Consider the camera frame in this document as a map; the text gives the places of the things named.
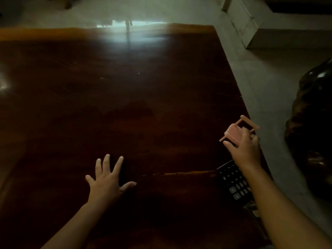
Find person's left hand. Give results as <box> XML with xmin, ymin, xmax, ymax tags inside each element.
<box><xmin>85</xmin><ymin>154</ymin><xmax>137</xmax><ymax>205</ymax></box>

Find person's right hand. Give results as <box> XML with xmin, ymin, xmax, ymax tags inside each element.
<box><xmin>223</xmin><ymin>128</ymin><xmax>262</xmax><ymax>172</ymax></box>

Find pink miniature toy chair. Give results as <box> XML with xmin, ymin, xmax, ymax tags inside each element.
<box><xmin>219</xmin><ymin>115</ymin><xmax>260</xmax><ymax>147</ymax></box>

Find person's right forearm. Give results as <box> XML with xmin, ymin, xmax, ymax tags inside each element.
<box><xmin>241</xmin><ymin>165</ymin><xmax>332</xmax><ymax>249</ymax></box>

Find person's left forearm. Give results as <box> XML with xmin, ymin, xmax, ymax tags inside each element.
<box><xmin>40</xmin><ymin>202</ymin><xmax>118</xmax><ymax>249</ymax></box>

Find black calculator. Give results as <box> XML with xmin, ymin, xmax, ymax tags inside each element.
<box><xmin>216</xmin><ymin>160</ymin><xmax>256</xmax><ymax>206</ymax></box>

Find dark carved wooden stool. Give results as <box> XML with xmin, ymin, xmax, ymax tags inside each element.
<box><xmin>284</xmin><ymin>58</ymin><xmax>332</xmax><ymax>203</ymax></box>

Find white low cabinet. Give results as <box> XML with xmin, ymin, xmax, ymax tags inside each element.
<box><xmin>221</xmin><ymin>0</ymin><xmax>332</xmax><ymax>50</ymax></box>

